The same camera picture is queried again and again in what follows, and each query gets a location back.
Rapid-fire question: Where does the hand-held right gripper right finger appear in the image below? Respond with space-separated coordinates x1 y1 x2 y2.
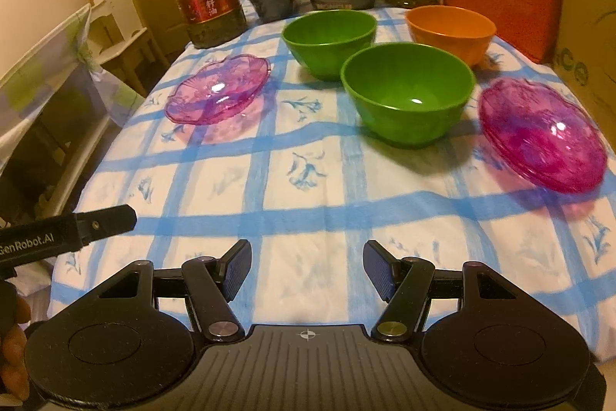
362 240 523 342

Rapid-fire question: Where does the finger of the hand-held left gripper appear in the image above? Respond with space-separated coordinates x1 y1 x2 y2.
72 205 138 249

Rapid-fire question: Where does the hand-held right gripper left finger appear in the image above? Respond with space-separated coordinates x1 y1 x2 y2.
96 240 253 342

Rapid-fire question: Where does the green plastic bowl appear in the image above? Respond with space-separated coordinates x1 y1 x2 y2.
281 10 377 81
341 42 476 147

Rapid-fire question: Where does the purple transparent plate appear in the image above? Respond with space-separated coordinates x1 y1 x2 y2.
165 54 271 125
479 78 608 194

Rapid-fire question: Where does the person's left hand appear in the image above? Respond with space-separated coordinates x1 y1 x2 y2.
0 293 32 399

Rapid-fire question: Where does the blue checked tablecloth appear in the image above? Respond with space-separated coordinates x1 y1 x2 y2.
48 4 616 364

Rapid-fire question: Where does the cloth-covered dark cabinet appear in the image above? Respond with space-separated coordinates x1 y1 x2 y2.
0 3 145 212

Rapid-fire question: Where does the white wooden shelf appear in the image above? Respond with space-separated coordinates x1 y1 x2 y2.
85 0 162 96

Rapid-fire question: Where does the orange plastic bowl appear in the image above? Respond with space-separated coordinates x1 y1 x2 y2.
405 5 496 67

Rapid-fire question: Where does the dark meal container copper rim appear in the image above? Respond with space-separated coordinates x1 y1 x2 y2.
246 0 296 20

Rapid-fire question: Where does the brown cardboard box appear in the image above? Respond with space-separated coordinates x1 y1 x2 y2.
551 0 616 106

